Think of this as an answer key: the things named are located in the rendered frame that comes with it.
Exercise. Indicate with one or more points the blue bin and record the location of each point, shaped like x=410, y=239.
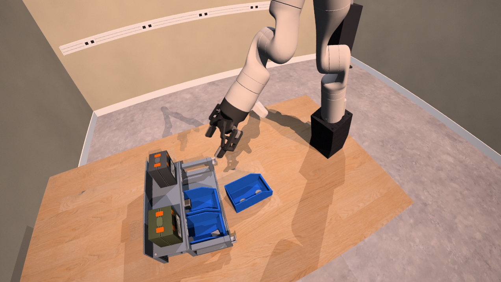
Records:
x=200, y=226
x=245, y=188
x=203, y=199

